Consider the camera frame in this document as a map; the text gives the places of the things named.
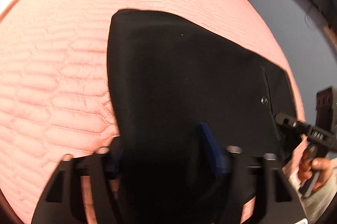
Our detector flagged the black pants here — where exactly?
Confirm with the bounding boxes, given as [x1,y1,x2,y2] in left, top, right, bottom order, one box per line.
[106,9,302,224]

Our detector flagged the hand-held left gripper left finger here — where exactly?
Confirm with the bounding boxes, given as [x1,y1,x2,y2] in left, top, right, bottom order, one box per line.
[31,146,125,224]

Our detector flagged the person's right hand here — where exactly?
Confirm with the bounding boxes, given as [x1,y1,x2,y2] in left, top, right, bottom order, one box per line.
[297,146,335,191]

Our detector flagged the black television cable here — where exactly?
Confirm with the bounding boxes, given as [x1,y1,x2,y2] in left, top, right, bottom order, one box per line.
[304,6,320,28]

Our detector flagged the pink quilted bedspread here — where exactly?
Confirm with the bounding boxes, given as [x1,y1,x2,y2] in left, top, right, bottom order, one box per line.
[0,0,307,224]

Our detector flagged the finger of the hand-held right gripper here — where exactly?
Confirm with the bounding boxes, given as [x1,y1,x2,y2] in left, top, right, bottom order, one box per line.
[275,112,312,141]

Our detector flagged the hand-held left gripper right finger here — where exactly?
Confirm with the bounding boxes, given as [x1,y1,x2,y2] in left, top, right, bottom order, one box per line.
[199,121,309,224]

